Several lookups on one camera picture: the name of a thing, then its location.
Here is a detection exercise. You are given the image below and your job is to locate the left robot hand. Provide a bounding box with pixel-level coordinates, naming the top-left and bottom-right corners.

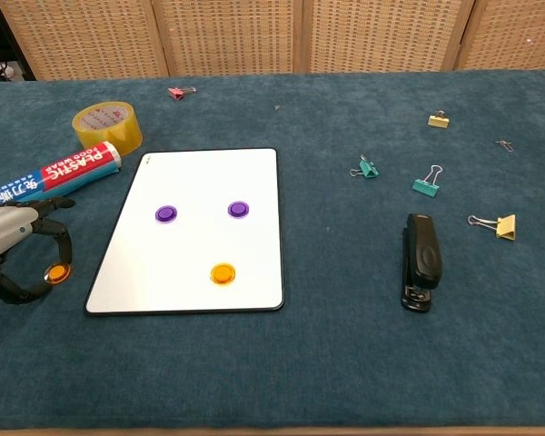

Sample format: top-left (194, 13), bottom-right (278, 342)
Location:
top-left (0, 197), bottom-right (76, 305)

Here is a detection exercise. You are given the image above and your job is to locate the yellow packing tape roll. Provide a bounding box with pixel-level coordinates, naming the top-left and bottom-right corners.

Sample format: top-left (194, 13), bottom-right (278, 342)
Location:
top-left (71, 101), bottom-right (144, 157)

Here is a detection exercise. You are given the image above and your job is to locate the pink binder clip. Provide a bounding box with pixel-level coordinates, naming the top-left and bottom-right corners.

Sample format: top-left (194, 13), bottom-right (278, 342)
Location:
top-left (167, 85), bottom-right (197, 102)

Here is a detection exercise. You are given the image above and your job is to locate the blue plastic wrap box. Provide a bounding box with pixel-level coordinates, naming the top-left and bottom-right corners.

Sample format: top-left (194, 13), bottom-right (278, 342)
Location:
top-left (0, 140), bottom-right (122, 209)

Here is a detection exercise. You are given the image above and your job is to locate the orange round magnet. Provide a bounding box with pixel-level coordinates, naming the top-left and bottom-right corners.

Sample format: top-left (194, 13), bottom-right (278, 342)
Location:
top-left (209, 262), bottom-right (238, 287)
top-left (43, 263), bottom-right (73, 286)

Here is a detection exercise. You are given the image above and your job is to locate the white magnetic board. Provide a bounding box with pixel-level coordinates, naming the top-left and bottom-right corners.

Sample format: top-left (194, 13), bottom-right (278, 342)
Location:
top-left (84, 147), bottom-right (285, 316)

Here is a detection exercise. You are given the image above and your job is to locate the woven folding screen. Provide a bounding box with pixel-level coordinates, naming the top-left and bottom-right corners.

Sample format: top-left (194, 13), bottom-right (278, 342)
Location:
top-left (0, 0), bottom-right (545, 82)

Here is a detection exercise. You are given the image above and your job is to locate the blue table mat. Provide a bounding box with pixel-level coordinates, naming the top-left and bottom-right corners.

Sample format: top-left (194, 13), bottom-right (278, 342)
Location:
top-left (0, 68), bottom-right (545, 431)

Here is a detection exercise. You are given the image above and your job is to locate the teal binder clip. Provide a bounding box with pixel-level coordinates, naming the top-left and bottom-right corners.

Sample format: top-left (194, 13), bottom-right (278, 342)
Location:
top-left (349, 154), bottom-right (380, 180)
top-left (411, 163), bottom-right (445, 198)

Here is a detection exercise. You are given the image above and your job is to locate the black stapler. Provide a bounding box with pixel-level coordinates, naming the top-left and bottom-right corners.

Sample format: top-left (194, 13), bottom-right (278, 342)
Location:
top-left (400, 213), bottom-right (443, 313)

